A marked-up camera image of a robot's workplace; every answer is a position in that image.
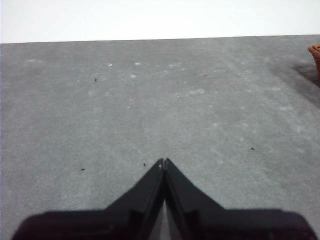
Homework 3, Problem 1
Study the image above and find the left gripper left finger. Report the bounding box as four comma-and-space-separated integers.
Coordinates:
11, 157, 165, 240

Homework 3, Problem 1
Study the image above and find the brown wicker basket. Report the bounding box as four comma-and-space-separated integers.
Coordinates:
307, 43, 320, 81

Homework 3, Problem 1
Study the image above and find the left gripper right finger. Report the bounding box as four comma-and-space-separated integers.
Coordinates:
163, 157, 318, 240

